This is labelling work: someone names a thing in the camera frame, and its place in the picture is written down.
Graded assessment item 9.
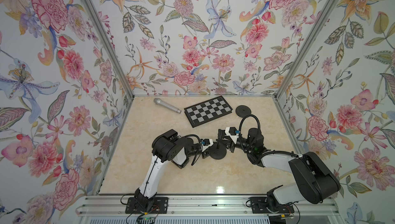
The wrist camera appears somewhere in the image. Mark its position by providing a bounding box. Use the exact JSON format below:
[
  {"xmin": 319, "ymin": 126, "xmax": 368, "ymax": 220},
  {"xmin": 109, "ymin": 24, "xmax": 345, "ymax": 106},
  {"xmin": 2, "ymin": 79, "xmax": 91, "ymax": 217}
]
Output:
[
  {"xmin": 225, "ymin": 127, "xmax": 240, "ymax": 144},
  {"xmin": 201, "ymin": 139, "xmax": 214, "ymax": 148}
]

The black white chessboard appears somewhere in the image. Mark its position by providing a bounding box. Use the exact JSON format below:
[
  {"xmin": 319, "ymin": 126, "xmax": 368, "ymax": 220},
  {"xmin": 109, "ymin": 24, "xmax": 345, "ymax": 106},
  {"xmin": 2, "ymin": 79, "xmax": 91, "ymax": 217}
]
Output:
[{"xmin": 184, "ymin": 96, "xmax": 233, "ymax": 128}]

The black round disc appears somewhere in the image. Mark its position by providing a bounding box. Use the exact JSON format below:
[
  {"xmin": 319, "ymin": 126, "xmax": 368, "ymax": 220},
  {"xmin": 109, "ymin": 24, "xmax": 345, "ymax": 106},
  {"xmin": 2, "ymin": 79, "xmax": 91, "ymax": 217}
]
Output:
[{"xmin": 235, "ymin": 105, "xmax": 252, "ymax": 118}]

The aluminium front rail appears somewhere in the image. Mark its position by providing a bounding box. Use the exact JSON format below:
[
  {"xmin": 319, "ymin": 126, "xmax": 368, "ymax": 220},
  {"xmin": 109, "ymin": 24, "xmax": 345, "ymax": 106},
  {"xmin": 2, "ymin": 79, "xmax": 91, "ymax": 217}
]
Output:
[{"xmin": 76, "ymin": 195, "xmax": 343, "ymax": 224}]

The left aluminium corner post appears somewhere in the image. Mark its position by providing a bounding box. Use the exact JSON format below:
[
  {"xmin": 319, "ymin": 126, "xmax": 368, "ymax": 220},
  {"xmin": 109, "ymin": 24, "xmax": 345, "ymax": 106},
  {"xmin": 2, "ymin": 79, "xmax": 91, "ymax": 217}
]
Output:
[{"xmin": 81, "ymin": 0, "xmax": 134, "ymax": 100}]

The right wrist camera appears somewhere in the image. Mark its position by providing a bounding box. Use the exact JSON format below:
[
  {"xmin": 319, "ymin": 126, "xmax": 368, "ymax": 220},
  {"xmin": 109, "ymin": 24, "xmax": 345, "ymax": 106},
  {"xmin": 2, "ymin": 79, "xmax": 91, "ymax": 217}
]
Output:
[{"xmin": 225, "ymin": 127, "xmax": 240, "ymax": 144}]

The aluminium corner post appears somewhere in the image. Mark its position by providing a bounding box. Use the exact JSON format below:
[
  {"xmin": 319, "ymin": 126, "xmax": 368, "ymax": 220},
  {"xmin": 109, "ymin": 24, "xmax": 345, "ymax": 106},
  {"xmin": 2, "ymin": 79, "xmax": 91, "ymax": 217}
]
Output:
[
  {"xmin": 274, "ymin": 0, "xmax": 338, "ymax": 101},
  {"xmin": 81, "ymin": 0, "xmax": 134, "ymax": 100}
]

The right black corrugated cable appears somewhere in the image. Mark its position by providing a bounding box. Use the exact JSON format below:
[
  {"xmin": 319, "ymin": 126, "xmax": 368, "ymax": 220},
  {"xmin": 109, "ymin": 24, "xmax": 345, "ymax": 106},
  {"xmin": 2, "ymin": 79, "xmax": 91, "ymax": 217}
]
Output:
[{"xmin": 238, "ymin": 114, "xmax": 262, "ymax": 154}]

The left black corrugated cable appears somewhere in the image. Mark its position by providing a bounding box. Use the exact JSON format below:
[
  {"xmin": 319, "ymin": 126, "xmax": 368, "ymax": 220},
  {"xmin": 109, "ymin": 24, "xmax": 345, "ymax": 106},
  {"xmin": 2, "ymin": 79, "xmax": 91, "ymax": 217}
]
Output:
[{"xmin": 181, "ymin": 134, "xmax": 203, "ymax": 166}]

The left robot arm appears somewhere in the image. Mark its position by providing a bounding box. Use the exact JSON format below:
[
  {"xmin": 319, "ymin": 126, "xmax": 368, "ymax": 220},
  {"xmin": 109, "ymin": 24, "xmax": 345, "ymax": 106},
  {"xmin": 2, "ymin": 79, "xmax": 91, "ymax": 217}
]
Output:
[{"xmin": 134, "ymin": 129, "xmax": 214, "ymax": 205}]

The black round stand base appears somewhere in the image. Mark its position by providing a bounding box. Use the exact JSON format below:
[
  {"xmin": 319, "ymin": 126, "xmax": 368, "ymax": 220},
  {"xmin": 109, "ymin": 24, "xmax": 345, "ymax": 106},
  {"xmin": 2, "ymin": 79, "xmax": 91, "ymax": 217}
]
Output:
[{"xmin": 208, "ymin": 142, "xmax": 227, "ymax": 160}]

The black corrugated cable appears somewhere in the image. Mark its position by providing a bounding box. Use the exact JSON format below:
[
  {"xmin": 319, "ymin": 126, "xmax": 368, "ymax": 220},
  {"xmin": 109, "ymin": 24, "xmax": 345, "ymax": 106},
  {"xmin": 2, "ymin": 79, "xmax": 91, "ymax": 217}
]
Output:
[
  {"xmin": 238, "ymin": 114, "xmax": 262, "ymax": 154},
  {"xmin": 181, "ymin": 134, "xmax": 203, "ymax": 166}
]

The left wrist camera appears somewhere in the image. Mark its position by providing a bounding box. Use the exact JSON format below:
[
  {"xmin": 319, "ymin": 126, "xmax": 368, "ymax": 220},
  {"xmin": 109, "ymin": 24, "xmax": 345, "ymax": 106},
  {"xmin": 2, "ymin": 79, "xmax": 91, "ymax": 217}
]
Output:
[{"xmin": 201, "ymin": 139, "xmax": 214, "ymax": 148}]

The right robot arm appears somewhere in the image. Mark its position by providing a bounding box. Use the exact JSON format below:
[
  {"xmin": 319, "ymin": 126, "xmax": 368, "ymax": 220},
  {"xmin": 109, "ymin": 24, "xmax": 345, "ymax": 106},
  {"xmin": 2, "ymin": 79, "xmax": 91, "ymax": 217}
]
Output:
[{"xmin": 217, "ymin": 127, "xmax": 340, "ymax": 209}]

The right aluminium corner post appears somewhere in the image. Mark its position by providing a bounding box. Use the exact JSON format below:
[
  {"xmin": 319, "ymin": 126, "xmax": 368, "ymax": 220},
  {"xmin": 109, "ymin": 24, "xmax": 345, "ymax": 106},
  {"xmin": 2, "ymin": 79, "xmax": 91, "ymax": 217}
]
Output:
[{"xmin": 274, "ymin": 0, "xmax": 338, "ymax": 101}]

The silver handheld microphone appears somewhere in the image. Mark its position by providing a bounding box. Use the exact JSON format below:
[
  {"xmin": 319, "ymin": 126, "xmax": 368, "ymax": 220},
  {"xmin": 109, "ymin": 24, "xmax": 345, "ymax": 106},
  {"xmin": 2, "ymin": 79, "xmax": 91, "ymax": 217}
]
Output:
[{"xmin": 154, "ymin": 98, "xmax": 182, "ymax": 114}]

